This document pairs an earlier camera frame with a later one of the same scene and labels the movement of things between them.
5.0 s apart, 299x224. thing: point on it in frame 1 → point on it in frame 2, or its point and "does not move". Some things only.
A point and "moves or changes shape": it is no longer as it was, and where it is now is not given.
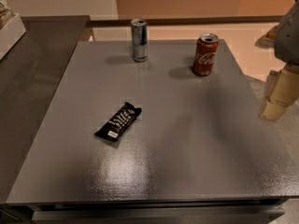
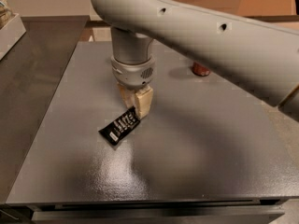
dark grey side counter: x=30 y=77 does not move
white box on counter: x=10 y=34 does not move
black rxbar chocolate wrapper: x=119 y=122 moves or changes shape
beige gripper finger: x=270 y=84 → x=133 y=76
